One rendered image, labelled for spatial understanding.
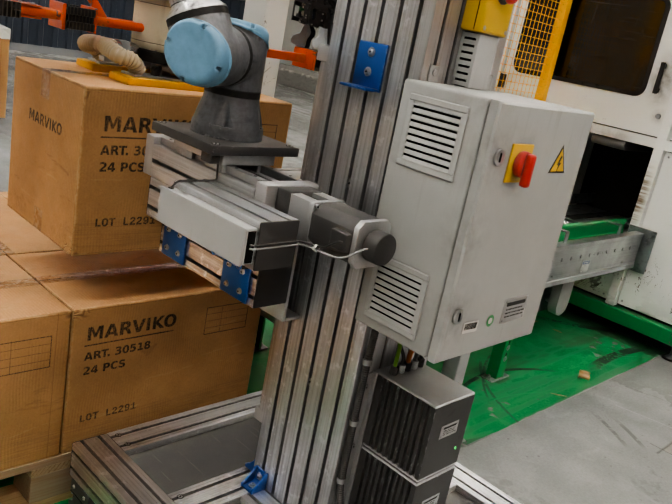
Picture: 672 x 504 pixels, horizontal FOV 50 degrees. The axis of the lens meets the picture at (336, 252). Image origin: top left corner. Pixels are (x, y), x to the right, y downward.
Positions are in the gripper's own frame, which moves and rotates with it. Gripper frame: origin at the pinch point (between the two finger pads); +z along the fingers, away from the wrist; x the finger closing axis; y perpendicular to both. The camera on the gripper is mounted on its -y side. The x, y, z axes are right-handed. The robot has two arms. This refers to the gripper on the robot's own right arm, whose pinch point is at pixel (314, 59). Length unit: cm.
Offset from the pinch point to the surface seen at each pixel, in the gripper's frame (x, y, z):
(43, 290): -15, 61, 66
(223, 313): -4, 14, 74
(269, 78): -121, -82, 18
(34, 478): -2, 65, 111
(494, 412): 23, -104, 120
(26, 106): -35, 60, 25
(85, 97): -5, 60, 16
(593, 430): 51, -133, 119
